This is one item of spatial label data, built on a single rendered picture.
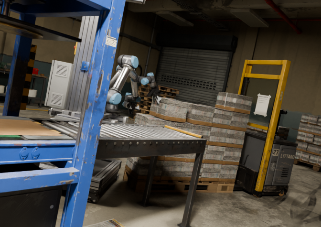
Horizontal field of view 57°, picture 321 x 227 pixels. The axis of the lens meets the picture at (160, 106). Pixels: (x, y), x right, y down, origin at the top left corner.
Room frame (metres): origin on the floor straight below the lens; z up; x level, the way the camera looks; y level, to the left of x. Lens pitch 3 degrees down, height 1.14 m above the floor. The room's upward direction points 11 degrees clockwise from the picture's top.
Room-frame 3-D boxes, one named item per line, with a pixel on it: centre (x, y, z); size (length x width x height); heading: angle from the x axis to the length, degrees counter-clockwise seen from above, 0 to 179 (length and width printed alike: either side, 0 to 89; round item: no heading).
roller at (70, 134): (1.78, 0.56, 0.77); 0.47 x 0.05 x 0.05; 50
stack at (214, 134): (3.60, -0.32, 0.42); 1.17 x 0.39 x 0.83; 119
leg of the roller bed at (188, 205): (2.56, -0.42, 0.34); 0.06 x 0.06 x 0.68; 50
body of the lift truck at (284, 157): (4.36, -1.65, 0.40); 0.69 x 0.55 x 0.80; 29
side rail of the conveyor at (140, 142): (2.07, -0.01, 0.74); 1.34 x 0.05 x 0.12; 140
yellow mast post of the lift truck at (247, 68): (4.46, -1.17, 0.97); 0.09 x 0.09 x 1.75; 29
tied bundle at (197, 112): (3.67, -0.44, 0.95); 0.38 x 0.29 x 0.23; 29
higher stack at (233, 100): (3.96, -0.95, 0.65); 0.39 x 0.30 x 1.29; 29
